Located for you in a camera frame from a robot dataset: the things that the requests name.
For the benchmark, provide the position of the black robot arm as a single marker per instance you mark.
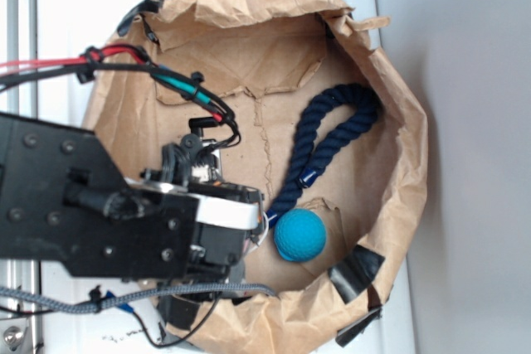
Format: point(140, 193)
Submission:
point(63, 199)

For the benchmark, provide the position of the blue dimpled ball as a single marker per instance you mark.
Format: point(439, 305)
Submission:
point(300, 235)

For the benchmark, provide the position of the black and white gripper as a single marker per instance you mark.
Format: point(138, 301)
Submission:
point(229, 220)

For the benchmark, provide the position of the navy blue rope toy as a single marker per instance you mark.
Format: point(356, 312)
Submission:
point(309, 158)

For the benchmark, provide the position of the brown paper bag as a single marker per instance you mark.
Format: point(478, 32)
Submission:
point(268, 59)

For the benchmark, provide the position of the white plastic tray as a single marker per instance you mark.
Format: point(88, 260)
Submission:
point(65, 28)

